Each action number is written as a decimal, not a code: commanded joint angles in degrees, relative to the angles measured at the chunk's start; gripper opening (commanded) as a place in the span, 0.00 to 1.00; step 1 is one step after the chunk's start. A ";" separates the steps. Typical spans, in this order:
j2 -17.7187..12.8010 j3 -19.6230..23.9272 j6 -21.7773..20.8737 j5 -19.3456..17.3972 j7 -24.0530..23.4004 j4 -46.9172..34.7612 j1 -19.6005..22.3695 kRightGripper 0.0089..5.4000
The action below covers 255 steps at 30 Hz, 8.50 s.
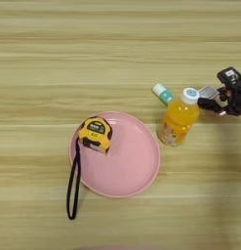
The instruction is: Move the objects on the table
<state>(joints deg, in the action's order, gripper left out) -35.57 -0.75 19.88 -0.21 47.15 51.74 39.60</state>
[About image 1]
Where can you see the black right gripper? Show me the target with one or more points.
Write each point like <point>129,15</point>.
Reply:
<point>236,102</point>

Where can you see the orange juice bottle white cap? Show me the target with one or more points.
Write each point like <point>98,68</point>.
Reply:
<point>179,120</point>

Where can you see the white green glue stick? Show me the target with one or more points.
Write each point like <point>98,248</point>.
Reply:
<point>163,94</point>

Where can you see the pink round plate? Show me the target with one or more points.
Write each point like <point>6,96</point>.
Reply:
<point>125,166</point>

